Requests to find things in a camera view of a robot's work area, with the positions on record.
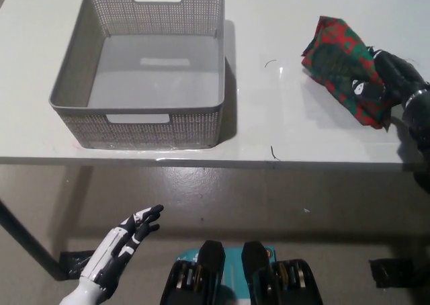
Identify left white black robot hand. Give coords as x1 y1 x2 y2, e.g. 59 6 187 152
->
61 204 165 305

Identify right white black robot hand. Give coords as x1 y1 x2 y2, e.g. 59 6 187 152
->
350 47 430 110

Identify red green coffee bean bag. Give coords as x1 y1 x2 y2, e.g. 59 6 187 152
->
300 15 404 132

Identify black table leg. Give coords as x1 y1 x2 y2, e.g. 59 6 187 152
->
0 197 69 281

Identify black teal robot body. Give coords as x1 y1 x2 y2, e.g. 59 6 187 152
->
159 240 324 305

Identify grey perforated plastic basket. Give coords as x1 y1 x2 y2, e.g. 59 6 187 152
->
48 0 226 150

